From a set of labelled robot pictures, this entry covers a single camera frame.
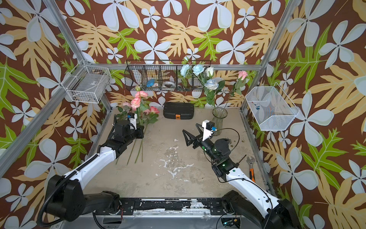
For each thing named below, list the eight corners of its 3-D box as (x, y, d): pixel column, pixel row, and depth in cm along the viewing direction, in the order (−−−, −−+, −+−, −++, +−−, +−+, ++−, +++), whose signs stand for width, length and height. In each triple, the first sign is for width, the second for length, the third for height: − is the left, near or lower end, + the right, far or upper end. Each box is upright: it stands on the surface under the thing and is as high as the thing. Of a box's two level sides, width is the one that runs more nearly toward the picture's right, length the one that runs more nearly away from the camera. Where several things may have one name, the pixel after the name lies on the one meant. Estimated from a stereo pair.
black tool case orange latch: (163, 120, 114) (162, 115, 109) (165, 106, 125) (164, 100, 120) (194, 120, 114) (194, 115, 110) (193, 106, 125) (193, 101, 120)
